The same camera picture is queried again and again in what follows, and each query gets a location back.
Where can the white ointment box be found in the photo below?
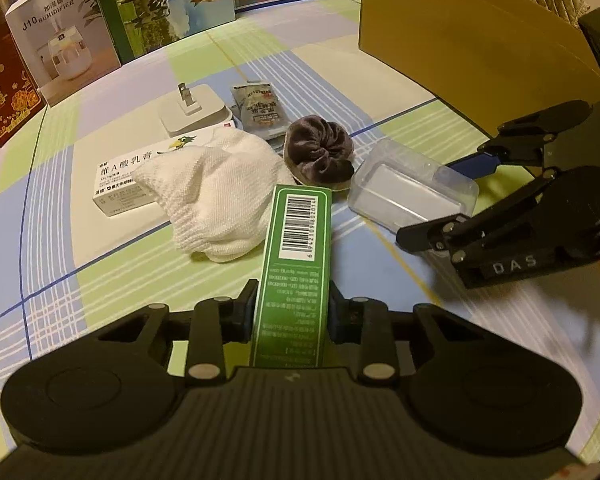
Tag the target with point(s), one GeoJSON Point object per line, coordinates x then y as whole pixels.
{"type": "Point", "coordinates": [115, 190]}

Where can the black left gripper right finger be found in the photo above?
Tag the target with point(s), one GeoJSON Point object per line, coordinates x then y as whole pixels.
{"type": "Point", "coordinates": [366, 323]}

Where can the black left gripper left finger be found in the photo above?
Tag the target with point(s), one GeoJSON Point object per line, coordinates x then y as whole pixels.
{"type": "Point", "coordinates": [215, 322]}

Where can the dark velvet scrunchie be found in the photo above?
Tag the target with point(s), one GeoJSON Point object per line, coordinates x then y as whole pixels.
{"type": "Point", "coordinates": [319, 153]}

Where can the clear plastic case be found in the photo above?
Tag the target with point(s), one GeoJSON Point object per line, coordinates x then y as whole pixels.
{"type": "Point", "coordinates": [396, 187]}

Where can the green medicine box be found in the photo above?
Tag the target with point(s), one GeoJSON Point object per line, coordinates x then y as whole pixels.
{"type": "Point", "coordinates": [290, 317]}

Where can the white power adapter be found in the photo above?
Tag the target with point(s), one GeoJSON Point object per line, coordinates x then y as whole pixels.
{"type": "Point", "coordinates": [191, 108]}

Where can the silver snack packet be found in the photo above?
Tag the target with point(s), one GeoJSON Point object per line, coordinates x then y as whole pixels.
{"type": "Point", "coordinates": [259, 109]}

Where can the white humidifier box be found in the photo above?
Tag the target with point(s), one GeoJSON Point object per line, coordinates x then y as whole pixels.
{"type": "Point", "coordinates": [65, 44]}

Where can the red gift box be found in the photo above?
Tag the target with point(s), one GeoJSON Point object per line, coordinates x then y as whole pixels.
{"type": "Point", "coordinates": [19, 97]}

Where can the white knitted cloth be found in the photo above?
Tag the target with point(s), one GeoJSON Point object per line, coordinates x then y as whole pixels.
{"type": "Point", "coordinates": [218, 195]}

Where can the open cardboard box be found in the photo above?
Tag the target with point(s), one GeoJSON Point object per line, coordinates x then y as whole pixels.
{"type": "Point", "coordinates": [491, 60]}

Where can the checkered tablecloth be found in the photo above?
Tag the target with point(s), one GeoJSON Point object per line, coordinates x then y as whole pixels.
{"type": "Point", "coordinates": [94, 224]}

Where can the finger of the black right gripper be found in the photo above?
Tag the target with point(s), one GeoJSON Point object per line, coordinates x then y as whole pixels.
{"type": "Point", "coordinates": [523, 141]}
{"type": "Point", "coordinates": [556, 208]}

